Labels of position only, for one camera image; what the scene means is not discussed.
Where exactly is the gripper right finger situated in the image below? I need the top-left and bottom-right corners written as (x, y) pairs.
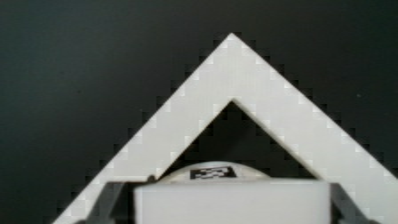
top-left (330, 183), bottom-right (380, 224)

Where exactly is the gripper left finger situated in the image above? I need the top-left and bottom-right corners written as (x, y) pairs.
top-left (85, 182), bottom-right (135, 224)

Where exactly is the white stool leg with tag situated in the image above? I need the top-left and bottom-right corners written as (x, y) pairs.
top-left (135, 179), bottom-right (330, 224)

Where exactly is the white round stool seat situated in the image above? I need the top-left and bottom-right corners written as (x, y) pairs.
top-left (160, 161), bottom-right (270, 183)

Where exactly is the white L-shaped obstacle frame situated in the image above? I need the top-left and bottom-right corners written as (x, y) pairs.
top-left (53, 35), bottom-right (398, 224)

